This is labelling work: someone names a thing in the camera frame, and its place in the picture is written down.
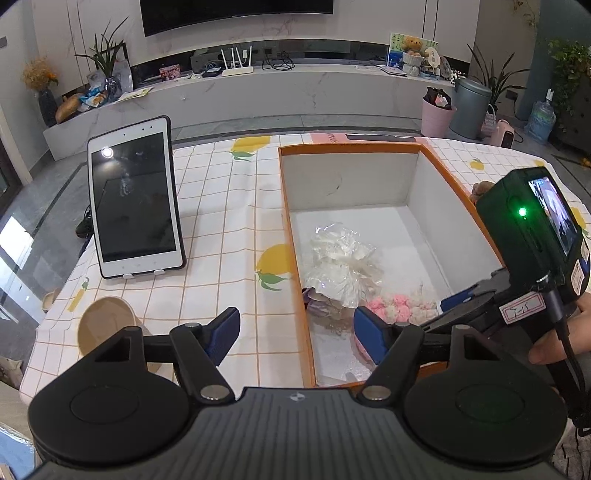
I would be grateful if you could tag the lemon print checked tablecloth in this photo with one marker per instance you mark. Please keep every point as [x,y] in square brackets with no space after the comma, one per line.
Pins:
[221,207]

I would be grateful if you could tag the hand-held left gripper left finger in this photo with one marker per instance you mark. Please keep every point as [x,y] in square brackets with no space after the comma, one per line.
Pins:
[225,333]

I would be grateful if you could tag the dried yellow flowers in vase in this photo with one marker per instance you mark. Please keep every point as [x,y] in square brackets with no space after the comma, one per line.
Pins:
[39,76]

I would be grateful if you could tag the purple patterned soft toy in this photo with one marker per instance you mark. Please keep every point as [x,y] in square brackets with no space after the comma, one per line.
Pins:
[318,304]

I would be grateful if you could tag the white router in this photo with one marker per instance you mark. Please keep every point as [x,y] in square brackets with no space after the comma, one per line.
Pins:
[238,70]

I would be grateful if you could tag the white marble console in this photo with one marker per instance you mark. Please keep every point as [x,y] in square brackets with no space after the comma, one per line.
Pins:
[277,92]

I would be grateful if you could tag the brown oval object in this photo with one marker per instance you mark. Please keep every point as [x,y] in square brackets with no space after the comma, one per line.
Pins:
[68,108]

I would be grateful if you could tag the pink photo card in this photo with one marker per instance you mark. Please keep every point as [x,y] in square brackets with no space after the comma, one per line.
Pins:
[170,73]

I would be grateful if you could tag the black television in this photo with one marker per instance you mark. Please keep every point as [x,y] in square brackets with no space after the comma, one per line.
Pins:
[231,14]

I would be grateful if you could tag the person's right hand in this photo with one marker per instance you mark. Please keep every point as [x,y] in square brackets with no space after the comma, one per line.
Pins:
[549,348]

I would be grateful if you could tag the long leaf potted plant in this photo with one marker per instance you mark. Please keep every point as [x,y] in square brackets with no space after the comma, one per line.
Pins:
[496,78]

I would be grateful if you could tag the yellow green paper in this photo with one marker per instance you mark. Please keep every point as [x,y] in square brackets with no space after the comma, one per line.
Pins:
[134,93]

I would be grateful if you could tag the green ivy plant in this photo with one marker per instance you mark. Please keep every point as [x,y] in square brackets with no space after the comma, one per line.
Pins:
[572,69]

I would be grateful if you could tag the crumpled clear plastic wrap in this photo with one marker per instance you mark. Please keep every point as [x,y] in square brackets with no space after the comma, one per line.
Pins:
[341,263]

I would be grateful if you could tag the pink white pompom plush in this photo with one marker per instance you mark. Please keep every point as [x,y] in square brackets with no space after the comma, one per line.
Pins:
[392,307]

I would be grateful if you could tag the grey pedal trash can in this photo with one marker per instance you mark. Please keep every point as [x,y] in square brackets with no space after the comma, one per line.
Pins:
[468,108]

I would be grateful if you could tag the brown teddy bear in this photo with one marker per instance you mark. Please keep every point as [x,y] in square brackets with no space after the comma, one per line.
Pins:
[412,48]

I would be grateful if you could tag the blue snack bag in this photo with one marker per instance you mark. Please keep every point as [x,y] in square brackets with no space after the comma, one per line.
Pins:
[96,98]

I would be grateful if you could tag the orange cardboard box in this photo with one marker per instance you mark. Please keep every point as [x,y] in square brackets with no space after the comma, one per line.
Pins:
[351,180]

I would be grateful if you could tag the dark cabinet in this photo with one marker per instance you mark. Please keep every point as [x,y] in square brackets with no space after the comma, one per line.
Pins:
[575,131]

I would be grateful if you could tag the brown furry plush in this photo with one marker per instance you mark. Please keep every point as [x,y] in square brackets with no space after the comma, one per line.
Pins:
[482,188]

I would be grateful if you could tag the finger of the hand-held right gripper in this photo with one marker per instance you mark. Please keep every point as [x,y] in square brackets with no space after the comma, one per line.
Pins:
[436,326]
[456,300]

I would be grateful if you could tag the colourful picture board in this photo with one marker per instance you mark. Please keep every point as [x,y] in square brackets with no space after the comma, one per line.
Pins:
[396,55]

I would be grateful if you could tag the pink space heater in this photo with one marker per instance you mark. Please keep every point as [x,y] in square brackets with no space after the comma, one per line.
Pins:
[502,133]

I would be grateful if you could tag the pink printed sheet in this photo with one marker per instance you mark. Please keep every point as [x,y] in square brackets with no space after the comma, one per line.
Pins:
[332,137]

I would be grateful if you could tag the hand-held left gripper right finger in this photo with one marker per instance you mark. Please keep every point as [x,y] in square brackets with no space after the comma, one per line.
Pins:
[369,333]

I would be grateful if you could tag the white tablet in black case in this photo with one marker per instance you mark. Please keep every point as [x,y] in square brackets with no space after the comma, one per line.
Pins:
[134,198]

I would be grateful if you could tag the green potted plant in vase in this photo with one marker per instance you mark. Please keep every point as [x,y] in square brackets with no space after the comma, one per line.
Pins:
[107,60]

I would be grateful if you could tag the beige bowl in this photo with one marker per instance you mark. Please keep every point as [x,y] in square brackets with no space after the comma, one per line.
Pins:
[104,323]

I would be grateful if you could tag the pink small bag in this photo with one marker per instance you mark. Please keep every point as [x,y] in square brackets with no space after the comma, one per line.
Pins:
[488,122]

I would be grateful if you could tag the pink waste bin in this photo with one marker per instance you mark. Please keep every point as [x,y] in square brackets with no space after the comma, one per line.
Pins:
[436,121]

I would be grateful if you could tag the blue water jug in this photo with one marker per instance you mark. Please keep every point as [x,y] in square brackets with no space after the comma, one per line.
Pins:
[540,121]

